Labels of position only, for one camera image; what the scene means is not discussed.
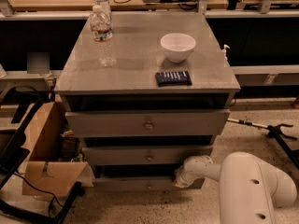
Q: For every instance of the black chair frame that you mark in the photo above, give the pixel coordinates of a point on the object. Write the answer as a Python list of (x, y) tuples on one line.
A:
[(13, 154)]

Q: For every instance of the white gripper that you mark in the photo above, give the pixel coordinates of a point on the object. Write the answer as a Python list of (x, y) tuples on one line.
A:
[(189, 168)]

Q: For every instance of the black stand with pole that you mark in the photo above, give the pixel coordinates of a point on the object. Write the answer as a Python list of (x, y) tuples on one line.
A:
[(276, 133)]

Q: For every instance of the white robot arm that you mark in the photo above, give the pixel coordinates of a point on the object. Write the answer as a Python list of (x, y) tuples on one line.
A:
[(250, 188)]

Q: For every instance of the dark blue snack packet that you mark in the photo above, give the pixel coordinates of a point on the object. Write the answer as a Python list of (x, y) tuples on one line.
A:
[(173, 78)]

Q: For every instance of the grey drawer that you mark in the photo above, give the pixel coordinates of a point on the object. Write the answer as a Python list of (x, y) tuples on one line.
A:
[(142, 154), (145, 123), (135, 177)]

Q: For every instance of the grey drawer cabinet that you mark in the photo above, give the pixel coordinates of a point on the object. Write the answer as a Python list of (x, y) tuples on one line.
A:
[(130, 84)]

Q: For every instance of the front clear water bottle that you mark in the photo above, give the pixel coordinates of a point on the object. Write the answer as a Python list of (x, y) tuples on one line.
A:
[(101, 28)]

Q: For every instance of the grey middle drawer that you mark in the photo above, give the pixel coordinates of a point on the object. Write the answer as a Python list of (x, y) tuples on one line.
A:
[(142, 154)]

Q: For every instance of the grey bottom drawer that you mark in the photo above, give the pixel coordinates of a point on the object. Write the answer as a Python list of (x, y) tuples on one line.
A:
[(135, 177)]

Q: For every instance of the white bowl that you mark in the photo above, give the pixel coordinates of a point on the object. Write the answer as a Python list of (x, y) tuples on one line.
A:
[(177, 46)]

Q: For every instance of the brown cardboard box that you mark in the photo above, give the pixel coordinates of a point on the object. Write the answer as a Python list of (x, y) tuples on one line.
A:
[(44, 171)]

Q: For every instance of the grey top drawer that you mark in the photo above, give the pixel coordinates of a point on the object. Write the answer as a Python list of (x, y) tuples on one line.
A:
[(145, 123)]

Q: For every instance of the white pump bottle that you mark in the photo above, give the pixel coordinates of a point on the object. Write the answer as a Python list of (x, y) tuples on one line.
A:
[(225, 50)]

